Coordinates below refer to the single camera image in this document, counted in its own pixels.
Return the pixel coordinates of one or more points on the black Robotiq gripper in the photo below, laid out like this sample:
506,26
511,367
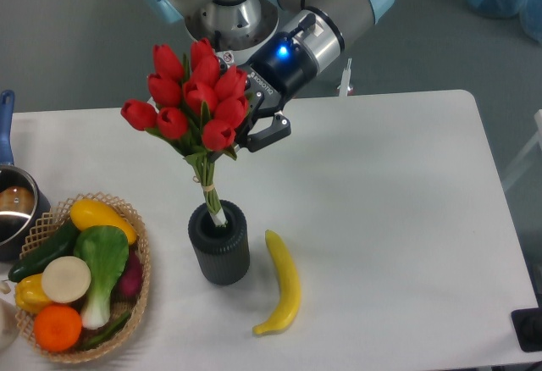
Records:
275,73

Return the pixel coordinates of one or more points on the red tulip bouquet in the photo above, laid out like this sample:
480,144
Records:
196,109

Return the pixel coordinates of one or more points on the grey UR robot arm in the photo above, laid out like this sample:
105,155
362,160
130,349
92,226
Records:
349,18

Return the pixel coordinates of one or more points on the dark grey ribbed vase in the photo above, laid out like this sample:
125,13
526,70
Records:
222,252

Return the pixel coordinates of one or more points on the yellow banana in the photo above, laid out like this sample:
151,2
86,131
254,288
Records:
284,314

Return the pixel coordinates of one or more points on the yellow squash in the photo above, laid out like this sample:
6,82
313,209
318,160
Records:
86,213

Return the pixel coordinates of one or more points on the green bok choy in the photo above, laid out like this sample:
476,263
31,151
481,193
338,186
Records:
105,251

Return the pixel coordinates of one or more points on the purple sweet potato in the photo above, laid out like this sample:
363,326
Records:
130,282

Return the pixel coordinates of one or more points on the woven wicker basket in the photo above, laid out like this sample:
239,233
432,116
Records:
47,225

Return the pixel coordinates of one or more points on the dark green cucumber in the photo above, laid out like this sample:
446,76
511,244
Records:
59,244

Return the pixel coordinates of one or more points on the green bean pod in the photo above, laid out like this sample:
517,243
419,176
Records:
106,334

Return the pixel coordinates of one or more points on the white round radish slice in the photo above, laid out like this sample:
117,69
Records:
66,279

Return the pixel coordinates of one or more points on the yellow bell pepper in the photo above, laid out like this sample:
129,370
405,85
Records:
30,296

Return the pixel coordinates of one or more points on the orange fruit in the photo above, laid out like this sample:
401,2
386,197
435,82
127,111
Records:
57,328

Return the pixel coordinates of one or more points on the small garlic piece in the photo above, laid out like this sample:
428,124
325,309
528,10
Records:
4,287

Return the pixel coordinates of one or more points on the white plate at left edge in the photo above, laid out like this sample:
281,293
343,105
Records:
8,324

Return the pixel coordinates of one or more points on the black device at table edge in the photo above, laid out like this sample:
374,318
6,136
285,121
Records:
527,326

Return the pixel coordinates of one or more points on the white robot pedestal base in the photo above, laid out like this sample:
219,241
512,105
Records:
240,29

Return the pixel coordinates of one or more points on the blue handled saucepan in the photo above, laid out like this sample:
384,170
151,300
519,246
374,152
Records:
22,202

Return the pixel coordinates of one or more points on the white frame at right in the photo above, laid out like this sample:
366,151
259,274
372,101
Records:
524,159

